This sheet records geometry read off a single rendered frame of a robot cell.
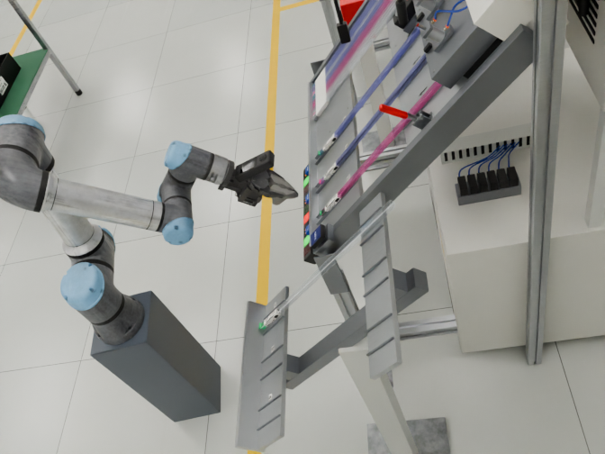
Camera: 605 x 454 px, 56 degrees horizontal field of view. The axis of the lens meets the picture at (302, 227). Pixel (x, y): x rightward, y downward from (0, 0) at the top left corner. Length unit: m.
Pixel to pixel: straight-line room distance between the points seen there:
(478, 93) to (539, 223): 0.39
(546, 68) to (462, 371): 1.19
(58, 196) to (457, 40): 0.90
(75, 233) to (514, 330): 1.30
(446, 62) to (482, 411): 1.18
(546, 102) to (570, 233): 0.48
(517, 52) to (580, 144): 0.67
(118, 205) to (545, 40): 0.96
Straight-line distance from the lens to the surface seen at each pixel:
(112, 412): 2.39
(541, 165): 1.24
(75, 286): 1.65
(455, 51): 1.12
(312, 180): 1.59
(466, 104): 1.14
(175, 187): 1.52
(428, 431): 1.94
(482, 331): 1.86
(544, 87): 1.11
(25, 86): 3.66
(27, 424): 2.60
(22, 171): 1.39
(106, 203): 1.41
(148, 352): 1.77
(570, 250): 1.58
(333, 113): 1.67
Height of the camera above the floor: 1.84
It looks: 48 degrees down
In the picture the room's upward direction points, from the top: 25 degrees counter-clockwise
